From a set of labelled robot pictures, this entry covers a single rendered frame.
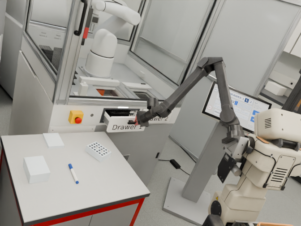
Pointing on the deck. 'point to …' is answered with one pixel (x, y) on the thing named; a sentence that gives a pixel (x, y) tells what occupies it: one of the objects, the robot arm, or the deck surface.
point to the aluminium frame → (68, 66)
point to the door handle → (82, 18)
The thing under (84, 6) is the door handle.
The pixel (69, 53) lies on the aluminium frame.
